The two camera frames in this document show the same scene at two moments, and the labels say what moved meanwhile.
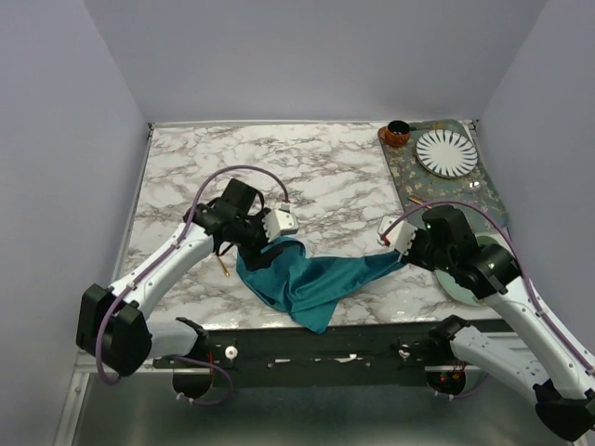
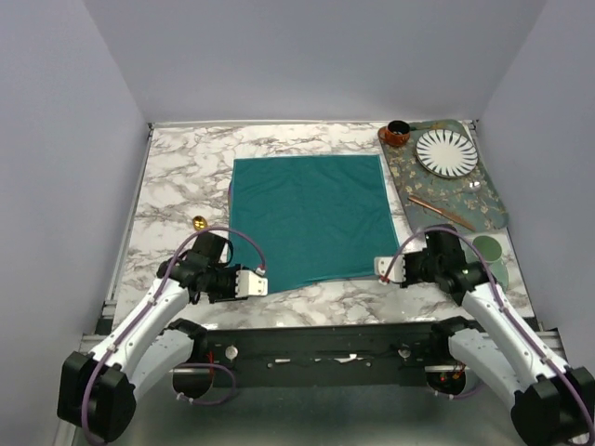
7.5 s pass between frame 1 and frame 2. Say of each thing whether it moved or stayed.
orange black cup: stayed
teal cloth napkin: moved
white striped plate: stayed
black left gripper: moved
